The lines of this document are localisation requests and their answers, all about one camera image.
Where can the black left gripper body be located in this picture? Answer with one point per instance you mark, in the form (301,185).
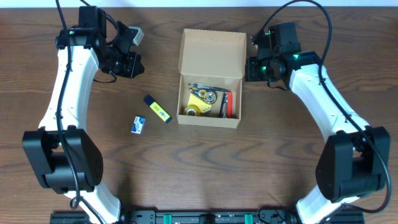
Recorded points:
(130,65)

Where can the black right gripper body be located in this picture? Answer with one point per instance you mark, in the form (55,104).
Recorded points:
(252,70)

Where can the yellow highlighter marker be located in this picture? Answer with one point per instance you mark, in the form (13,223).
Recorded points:
(157,109)

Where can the brown cardboard box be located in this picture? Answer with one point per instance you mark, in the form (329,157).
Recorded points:
(212,58)

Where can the red black stapler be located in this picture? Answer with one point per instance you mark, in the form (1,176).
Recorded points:
(226,105)

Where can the black pen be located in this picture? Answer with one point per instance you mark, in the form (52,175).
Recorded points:
(212,88)

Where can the blue white staples box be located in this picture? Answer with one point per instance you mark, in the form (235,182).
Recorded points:
(138,124)

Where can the yellow sticky note pad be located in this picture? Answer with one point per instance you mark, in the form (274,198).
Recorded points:
(200,104)

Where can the correction tape dispenser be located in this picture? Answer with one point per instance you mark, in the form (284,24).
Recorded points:
(207,96)

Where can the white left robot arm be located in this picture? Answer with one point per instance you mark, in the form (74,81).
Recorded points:
(60,151)

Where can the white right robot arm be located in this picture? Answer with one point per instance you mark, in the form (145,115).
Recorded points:
(353,163)

